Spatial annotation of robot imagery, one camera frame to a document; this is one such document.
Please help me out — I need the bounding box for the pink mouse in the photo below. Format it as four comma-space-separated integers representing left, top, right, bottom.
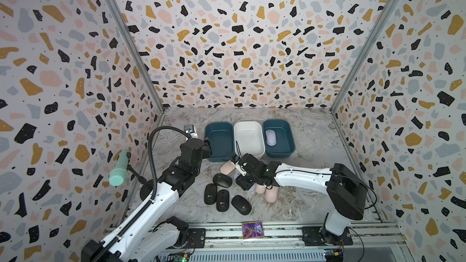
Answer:
264, 187, 279, 203
220, 160, 236, 175
255, 184, 266, 194

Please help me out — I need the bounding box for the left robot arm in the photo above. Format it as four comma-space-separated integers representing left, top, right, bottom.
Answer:
81, 138, 212, 262

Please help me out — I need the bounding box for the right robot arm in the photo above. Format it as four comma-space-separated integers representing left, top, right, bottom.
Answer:
231, 154, 369, 238

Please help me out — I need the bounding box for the left teal storage box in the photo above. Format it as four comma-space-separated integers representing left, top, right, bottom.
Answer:
205, 122, 234, 163

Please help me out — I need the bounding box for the teal storage box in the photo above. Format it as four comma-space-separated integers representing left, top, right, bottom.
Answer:
205, 122, 234, 163
263, 119, 296, 158

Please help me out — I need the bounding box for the right teal storage box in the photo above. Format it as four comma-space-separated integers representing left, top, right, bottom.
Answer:
263, 119, 296, 158

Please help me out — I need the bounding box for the white storage box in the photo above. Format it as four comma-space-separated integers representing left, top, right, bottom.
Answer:
234, 121, 266, 160

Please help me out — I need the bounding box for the black mouse upper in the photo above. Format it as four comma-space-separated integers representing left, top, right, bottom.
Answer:
212, 173, 233, 188

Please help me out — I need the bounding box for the black mouse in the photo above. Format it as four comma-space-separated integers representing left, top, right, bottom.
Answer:
231, 195, 252, 215
212, 173, 233, 188
204, 183, 217, 205
216, 189, 230, 212

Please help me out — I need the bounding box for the black mouse right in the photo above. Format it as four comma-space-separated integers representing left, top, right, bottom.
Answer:
231, 195, 252, 215

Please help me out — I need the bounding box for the black mouse middle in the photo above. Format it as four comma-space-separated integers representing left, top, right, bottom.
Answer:
216, 189, 230, 212

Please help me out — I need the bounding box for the black mouse far left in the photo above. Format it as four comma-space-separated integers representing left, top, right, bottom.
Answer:
204, 183, 217, 205

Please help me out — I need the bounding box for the colourful small card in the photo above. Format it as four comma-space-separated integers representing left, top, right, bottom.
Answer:
241, 221, 265, 240

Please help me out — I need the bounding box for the mint green bottle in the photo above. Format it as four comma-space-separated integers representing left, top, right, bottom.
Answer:
109, 150, 131, 187

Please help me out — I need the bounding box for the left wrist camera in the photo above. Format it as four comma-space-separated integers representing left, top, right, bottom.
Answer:
184, 124, 199, 138

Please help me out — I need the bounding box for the black corrugated cable hose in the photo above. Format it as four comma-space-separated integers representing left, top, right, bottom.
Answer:
90, 126, 190, 262

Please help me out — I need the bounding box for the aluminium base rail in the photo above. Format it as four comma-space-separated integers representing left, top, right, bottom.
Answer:
105, 221, 410, 262

